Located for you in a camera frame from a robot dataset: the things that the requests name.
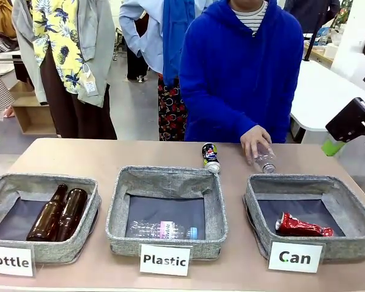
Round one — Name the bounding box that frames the white sign reading Can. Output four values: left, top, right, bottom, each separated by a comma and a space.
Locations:
267, 241, 326, 274

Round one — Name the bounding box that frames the person's left hand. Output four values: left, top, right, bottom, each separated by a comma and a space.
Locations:
240, 125, 274, 167

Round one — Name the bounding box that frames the person's right forearm blue sleeve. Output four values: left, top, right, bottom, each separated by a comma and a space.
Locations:
178, 69, 201, 142

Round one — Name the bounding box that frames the grey fabric basket Plastic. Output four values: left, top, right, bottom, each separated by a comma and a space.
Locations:
105, 165, 229, 260

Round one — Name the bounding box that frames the crushed blue Pepsi can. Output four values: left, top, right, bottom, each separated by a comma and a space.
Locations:
201, 142, 222, 175

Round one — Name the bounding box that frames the white background table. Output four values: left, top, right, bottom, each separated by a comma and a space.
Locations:
290, 59, 365, 144

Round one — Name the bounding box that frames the brown glass bottle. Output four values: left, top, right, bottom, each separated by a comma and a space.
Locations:
55, 188, 89, 243
26, 183, 69, 242

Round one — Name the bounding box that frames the person in dark clothing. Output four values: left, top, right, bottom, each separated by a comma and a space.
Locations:
284, 0, 341, 35

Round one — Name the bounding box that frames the white sign reading Plastic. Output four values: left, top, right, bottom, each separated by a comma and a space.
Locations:
139, 243, 192, 277

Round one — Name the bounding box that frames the light wooden shelf box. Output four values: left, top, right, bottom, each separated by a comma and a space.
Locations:
10, 81, 60, 136

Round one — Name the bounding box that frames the person in yellow floral shirt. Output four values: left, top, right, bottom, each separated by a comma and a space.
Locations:
11, 0, 118, 141

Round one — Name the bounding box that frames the person's left forearm blue sleeve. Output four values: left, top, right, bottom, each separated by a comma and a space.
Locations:
240, 75, 294, 144

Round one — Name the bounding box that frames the person in blue hoodie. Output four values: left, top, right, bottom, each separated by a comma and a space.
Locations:
178, 0, 305, 144

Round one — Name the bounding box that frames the grey fabric basket Can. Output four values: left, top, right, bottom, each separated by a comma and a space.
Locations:
242, 173, 365, 262

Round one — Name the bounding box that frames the clear bottle with pink label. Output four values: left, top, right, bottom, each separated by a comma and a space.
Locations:
128, 219, 200, 241

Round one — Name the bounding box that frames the clear plastic bottle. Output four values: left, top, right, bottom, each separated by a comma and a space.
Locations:
253, 142, 277, 175

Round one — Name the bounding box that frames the person with red floral skirt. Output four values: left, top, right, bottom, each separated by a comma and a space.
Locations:
119, 0, 208, 142

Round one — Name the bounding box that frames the crushed red can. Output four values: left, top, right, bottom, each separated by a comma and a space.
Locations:
275, 212, 335, 238

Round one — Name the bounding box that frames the person in dark trousers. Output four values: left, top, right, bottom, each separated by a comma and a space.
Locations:
126, 45, 149, 83

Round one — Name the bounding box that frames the pile of coloured clothes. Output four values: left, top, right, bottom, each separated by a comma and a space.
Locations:
0, 0, 19, 55

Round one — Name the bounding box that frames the white sign reading Bottle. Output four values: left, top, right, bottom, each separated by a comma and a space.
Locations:
0, 244, 36, 277

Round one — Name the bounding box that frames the light wooden desk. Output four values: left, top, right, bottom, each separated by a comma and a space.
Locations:
304, 26, 337, 69

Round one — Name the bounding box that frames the white hanging paper tag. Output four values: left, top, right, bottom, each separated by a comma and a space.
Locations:
83, 78, 98, 97

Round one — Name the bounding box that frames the grey fabric basket Bottle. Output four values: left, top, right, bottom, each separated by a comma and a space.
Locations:
0, 173, 102, 265

